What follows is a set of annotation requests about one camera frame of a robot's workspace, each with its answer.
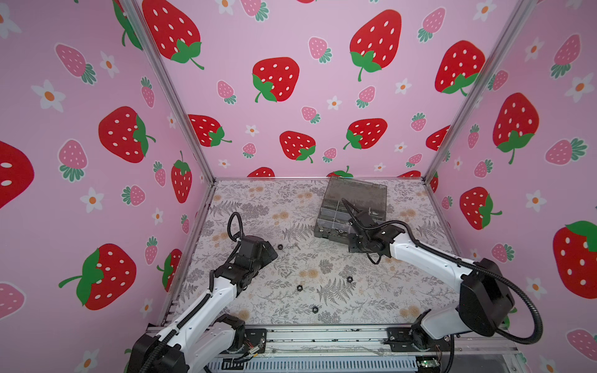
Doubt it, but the grey plastic compartment box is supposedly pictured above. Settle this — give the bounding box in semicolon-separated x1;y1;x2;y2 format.
314;177;388;244

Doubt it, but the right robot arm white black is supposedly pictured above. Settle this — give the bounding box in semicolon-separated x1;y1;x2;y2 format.
350;211;515;351

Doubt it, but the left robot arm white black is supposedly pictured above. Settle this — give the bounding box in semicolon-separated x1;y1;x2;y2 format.
127;236;278;372

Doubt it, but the silver screw pair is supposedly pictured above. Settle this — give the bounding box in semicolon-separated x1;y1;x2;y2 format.
285;242;300;250

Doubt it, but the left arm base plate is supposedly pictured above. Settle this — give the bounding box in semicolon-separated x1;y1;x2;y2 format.
222;328;267;355

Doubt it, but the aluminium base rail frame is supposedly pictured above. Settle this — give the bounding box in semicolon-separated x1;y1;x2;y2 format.
201;325;531;372

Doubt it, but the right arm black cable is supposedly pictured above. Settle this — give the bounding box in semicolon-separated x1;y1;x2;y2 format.
341;198;544;346

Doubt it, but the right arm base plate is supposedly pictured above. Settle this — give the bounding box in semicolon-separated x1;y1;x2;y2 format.
382;327;452;353

